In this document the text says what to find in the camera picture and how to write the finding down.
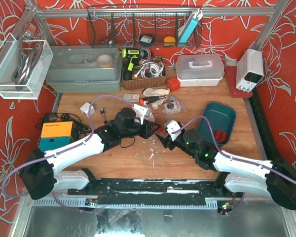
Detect red handled ratchet wrench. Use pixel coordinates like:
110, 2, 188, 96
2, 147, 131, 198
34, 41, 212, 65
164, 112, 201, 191
100, 107, 108, 124

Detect teal plastic tray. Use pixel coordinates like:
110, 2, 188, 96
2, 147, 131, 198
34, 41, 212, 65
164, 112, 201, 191
203, 102, 236, 147

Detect white peg board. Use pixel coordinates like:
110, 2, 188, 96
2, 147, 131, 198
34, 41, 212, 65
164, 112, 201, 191
144, 108, 155, 122

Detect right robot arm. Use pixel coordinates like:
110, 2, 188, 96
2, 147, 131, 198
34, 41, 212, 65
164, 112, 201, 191
157, 129, 296, 210

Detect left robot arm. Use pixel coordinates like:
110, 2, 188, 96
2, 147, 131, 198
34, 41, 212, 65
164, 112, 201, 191
19, 108, 160, 200

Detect orange black screwdriver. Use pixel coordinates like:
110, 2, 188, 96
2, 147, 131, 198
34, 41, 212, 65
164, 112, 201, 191
139, 95, 169, 105

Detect beige work glove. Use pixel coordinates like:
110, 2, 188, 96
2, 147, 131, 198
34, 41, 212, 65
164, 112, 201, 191
143, 88, 170, 109

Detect clear drill bit case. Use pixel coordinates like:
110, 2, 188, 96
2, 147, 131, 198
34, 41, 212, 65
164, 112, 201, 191
123, 93, 140, 103

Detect woven wicker basket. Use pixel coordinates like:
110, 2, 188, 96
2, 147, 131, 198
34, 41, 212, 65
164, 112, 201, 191
121, 56, 166, 90

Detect orange cube adapter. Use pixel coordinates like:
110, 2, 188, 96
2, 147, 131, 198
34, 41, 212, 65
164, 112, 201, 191
166, 77, 181, 92

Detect white plug adapter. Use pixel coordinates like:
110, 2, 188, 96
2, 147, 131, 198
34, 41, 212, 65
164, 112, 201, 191
80, 102, 95, 117

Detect white clear storage box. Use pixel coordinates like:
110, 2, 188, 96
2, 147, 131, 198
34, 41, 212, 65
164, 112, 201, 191
176, 54, 224, 87

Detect yellow tape measure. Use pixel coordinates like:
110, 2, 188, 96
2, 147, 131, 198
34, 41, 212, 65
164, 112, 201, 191
164, 36, 176, 47

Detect black tape measure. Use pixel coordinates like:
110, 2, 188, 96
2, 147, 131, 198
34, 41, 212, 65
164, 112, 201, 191
139, 34, 155, 47

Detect yellow teal device box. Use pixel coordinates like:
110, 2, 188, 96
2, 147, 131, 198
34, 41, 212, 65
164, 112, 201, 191
39, 121, 79, 152

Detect grey lidded storage box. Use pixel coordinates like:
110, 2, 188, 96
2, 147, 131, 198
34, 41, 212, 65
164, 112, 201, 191
46, 45, 122, 93

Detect red book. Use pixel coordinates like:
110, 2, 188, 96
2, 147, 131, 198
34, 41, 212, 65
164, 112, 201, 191
224, 66, 253, 98

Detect white bench power supply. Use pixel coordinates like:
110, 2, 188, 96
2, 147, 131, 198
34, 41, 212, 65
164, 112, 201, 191
236, 49, 263, 93

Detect blue white power bank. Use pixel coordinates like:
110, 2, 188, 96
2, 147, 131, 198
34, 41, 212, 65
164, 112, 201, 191
178, 8, 203, 47

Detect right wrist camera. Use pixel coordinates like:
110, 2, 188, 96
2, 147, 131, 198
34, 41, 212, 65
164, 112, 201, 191
164, 120, 182, 142

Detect small white metal bracket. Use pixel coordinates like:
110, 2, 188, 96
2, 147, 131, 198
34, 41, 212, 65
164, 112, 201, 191
168, 96, 178, 102

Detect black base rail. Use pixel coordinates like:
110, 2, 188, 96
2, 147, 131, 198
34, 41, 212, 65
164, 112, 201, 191
68, 178, 242, 206

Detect white coiled cable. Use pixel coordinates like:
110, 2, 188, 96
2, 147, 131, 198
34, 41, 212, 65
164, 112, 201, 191
135, 62, 165, 79

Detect green black cordless drill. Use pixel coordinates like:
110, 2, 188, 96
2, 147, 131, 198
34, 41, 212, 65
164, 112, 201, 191
121, 48, 149, 80

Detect black wire shelf basket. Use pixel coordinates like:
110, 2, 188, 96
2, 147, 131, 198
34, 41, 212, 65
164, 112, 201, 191
86, 3, 202, 47

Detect clear acrylic wall bin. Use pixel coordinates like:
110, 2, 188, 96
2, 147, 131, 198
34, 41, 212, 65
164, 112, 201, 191
0, 34, 53, 100

